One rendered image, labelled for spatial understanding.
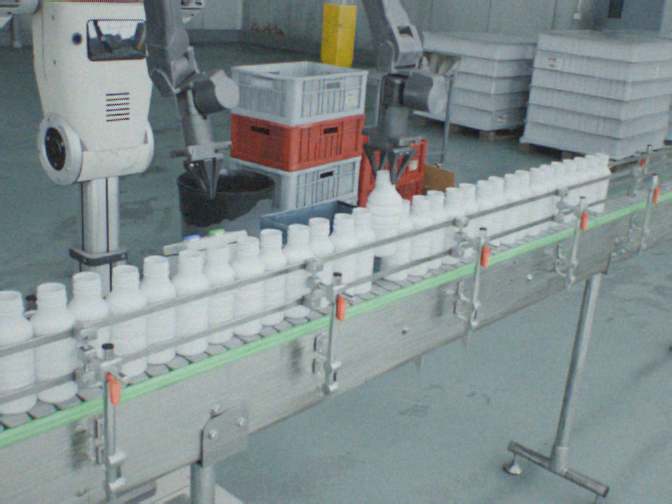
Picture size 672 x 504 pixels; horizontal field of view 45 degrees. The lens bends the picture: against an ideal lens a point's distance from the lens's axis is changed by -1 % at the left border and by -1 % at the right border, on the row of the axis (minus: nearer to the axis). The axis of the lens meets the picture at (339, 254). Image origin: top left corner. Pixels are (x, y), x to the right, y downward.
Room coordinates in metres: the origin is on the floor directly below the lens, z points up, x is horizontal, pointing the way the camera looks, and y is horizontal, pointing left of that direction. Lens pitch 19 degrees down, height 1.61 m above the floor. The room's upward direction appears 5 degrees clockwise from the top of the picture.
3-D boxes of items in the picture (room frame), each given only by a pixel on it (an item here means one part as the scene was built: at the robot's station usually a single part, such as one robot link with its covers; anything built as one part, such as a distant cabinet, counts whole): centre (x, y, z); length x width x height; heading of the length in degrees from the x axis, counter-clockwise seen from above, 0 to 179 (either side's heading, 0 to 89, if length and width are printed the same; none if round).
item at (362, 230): (1.52, -0.04, 1.08); 0.06 x 0.06 x 0.17
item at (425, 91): (1.54, -0.11, 1.42); 0.12 x 0.09 x 0.12; 50
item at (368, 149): (1.57, -0.07, 1.26); 0.07 x 0.07 x 0.09; 49
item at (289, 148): (4.14, 0.25, 0.78); 0.61 x 0.41 x 0.22; 145
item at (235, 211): (3.65, 0.54, 0.32); 0.45 x 0.45 x 0.64
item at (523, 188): (1.97, -0.43, 1.08); 0.06 x 0.06 x 0.17
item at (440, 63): (6.89, -0.70, 0.85); 0.36 x 0.12 x 0.27; 49
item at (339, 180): (4.13, 0.26, 0.55); 0.61 x 0.41 x 0.22; 146
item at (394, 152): (1.56, -0.08, 1.26); 0.07 x 0.07 x 0.09; 49
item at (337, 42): (11.79, 0.26, 0.55); 0.40 x 0.40 x 1.10; 49
